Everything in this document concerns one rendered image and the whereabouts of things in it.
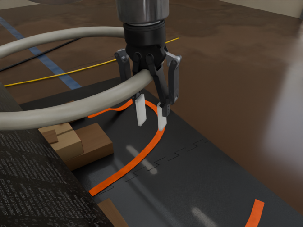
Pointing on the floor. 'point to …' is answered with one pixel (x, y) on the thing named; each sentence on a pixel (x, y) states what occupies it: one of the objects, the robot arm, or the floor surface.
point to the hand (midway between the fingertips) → (151, 113)
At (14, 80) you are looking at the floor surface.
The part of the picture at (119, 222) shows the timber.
